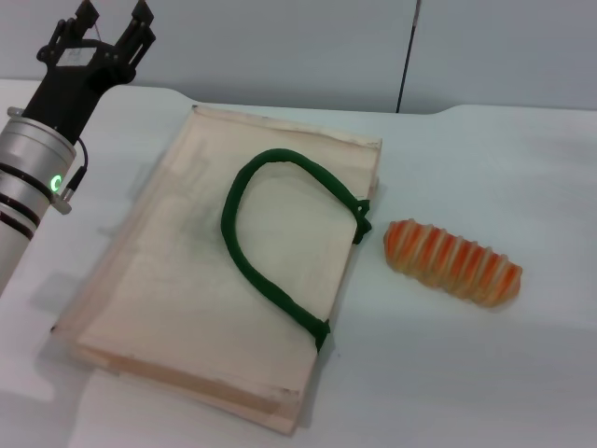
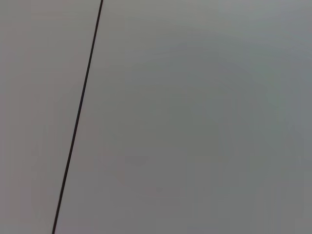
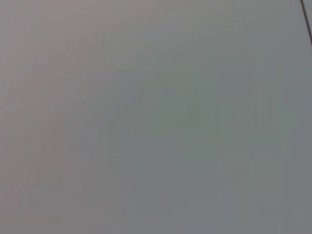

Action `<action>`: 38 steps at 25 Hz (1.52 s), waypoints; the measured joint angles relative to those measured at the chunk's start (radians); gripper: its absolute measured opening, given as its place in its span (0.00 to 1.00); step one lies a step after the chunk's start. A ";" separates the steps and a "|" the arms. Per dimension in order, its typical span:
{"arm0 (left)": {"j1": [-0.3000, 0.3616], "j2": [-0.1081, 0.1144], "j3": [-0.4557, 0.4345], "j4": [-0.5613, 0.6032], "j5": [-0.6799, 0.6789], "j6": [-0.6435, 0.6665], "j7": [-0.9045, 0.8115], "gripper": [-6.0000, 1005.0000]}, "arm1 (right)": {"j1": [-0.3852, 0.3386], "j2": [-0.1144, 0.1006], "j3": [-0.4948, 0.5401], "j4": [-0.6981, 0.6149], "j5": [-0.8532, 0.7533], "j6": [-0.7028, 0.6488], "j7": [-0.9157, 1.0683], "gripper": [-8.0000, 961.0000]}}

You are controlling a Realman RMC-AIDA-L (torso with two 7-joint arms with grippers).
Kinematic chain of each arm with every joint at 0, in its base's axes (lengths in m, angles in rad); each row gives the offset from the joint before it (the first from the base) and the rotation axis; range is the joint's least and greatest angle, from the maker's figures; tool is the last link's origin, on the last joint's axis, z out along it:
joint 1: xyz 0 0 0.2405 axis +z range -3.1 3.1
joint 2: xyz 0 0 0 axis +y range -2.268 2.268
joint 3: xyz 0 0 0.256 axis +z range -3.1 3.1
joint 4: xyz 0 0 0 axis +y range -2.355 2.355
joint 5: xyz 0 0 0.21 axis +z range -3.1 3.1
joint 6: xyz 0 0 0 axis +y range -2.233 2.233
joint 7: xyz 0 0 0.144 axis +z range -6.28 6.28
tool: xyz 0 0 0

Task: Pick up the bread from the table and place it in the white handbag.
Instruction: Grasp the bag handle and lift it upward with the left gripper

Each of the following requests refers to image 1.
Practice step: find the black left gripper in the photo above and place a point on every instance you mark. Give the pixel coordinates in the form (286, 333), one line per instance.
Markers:
(70, 88)

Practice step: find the orange striped bread loaf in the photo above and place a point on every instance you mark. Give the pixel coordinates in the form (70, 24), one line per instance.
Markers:
(448, 261)

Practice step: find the thin black pole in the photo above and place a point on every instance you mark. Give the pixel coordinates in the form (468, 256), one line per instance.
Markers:
(406, 70)

